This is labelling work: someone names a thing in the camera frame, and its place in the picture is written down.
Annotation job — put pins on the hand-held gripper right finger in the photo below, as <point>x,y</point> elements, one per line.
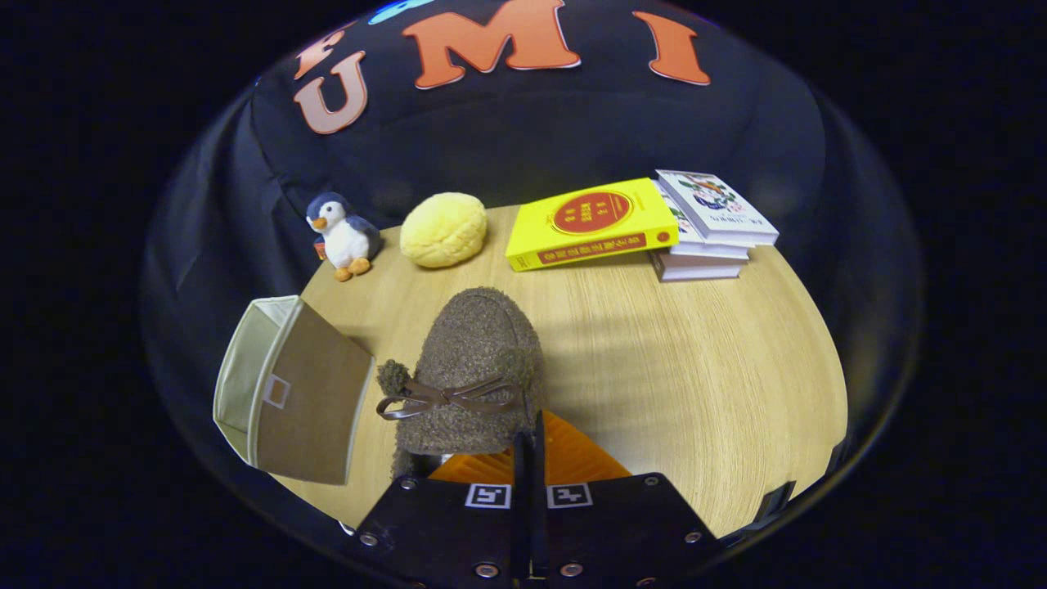
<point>622,532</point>

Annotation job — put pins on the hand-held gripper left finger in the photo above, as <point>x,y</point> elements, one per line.
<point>442,532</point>

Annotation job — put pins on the beige fabric storage box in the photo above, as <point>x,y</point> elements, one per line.
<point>315,409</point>

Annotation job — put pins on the brown fuzzy shoe with bow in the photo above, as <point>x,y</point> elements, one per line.
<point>474,343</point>

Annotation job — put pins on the thin white book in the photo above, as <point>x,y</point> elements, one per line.
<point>712,249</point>

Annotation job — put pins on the yellow round bread plush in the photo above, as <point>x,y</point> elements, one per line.
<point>443,231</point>

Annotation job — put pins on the penguin plush toy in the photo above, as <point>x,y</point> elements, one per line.
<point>348,237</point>

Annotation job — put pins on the yellow book with red circle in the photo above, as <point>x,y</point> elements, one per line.
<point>589,221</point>

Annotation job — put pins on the white illustrated cover book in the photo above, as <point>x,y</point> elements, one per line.
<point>720,204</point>

